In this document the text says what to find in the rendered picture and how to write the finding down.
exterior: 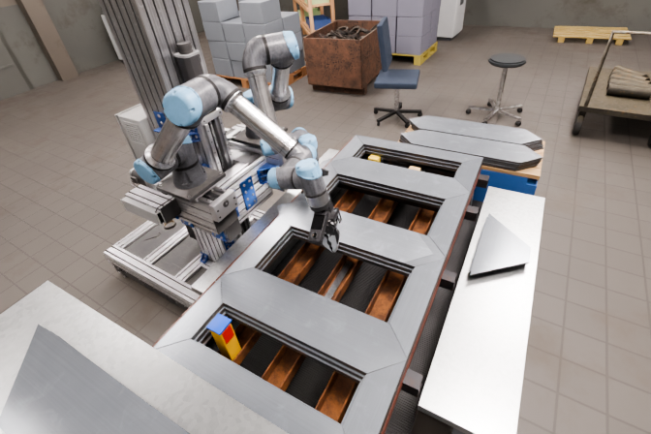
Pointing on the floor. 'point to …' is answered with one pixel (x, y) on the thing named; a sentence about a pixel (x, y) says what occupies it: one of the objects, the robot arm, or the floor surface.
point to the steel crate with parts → (343, 56)
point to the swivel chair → (406, 78)
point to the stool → (502, 85)
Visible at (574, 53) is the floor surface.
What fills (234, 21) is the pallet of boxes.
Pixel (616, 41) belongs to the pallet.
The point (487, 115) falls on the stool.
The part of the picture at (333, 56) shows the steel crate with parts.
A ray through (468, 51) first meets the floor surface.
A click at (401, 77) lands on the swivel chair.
